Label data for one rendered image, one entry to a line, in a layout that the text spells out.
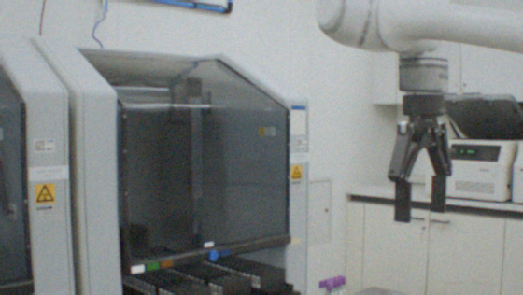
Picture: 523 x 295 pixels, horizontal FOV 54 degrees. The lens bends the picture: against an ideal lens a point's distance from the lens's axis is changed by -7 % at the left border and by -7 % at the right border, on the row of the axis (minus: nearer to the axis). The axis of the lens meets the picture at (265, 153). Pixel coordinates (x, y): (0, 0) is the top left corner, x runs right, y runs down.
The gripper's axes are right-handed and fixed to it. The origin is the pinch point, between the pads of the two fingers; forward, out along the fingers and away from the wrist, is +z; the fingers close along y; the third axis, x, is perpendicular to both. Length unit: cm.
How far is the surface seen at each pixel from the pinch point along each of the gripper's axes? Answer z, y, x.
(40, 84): -24, -38, 78
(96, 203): 5, -24, 75
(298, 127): -13, 49, 75
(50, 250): 15, -37, 75
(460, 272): 75, 219, 95
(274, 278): 35, 36, 73
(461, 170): 13, 219, 98
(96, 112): -18, -24, 75
